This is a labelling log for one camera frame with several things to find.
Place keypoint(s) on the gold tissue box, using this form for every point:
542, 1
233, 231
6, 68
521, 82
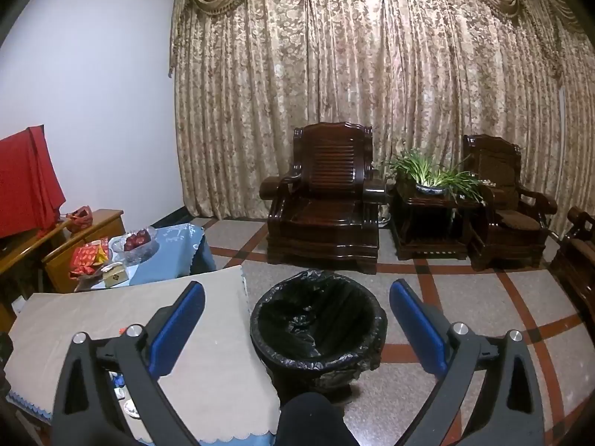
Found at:
115, 276

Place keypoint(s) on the red snack packet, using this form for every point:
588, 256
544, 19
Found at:
88, 255

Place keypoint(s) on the beige tablecloth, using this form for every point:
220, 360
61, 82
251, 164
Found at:
223, 381

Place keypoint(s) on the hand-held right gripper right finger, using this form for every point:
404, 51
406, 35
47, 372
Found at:
418, 330

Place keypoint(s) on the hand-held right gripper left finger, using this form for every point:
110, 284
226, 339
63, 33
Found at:
179, 330

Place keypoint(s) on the red apple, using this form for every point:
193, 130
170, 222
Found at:
131, 241
144, 238

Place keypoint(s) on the glass fruit bowl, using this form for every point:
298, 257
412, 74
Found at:
135, 253

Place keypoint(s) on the dark wooden chair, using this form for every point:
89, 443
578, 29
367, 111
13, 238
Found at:
576, 260

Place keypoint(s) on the person's black trouser leg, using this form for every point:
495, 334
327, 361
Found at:
311, 422

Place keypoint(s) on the blue tablecloth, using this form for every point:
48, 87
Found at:
176, 251

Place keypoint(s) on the potted green plant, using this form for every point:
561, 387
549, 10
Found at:
430, 189

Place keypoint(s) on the large dark wooden armchair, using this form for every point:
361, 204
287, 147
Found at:
325, 172

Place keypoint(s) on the beige patterned curtain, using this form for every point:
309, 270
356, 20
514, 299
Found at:
325, 55

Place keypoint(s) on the red bag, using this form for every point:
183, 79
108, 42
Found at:
80, 218

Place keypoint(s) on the dark wooden side table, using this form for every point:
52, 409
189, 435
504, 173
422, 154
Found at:
427, 223

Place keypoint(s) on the cushioned dark wooden armchair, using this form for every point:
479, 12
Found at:
506, 223

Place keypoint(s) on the light wooden cabinet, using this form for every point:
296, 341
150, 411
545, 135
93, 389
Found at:
102, 223

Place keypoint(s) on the trash bin with black bag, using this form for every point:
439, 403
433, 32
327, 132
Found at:
316, 316

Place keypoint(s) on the red cloth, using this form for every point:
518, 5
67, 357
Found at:
23, 181

